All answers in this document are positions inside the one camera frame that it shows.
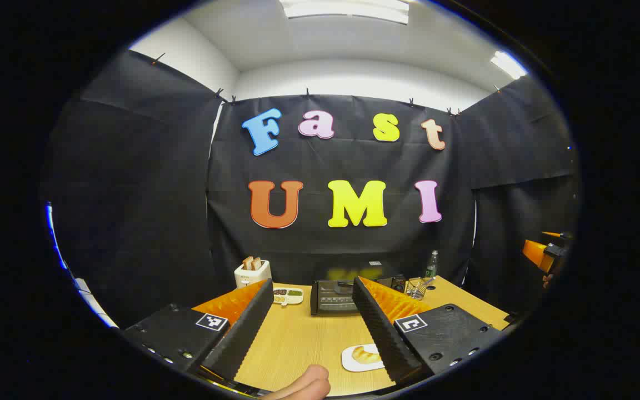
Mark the black electric oven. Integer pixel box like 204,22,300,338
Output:
310,260,408,317

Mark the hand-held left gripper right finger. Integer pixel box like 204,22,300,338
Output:
352,276,507,387

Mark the white toaster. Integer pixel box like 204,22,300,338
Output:
234,259,272,289

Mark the black backdrop cloth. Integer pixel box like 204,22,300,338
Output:
39,49,582,328

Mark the divided white snack dish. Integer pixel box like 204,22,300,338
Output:
273,287,304,306

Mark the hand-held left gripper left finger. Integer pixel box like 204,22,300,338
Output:
122,278,275,383

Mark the large ceiling light panel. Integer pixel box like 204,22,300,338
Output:
278,0,409,24

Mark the small ceiling light panel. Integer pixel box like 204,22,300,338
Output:
491,51,527,79

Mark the wire mesh cutlery holder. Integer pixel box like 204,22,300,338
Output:
405,277,437,301

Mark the white square plate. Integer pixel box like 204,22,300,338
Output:
341,343,386,373

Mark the golden croissant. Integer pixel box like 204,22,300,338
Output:
352,346,383,366

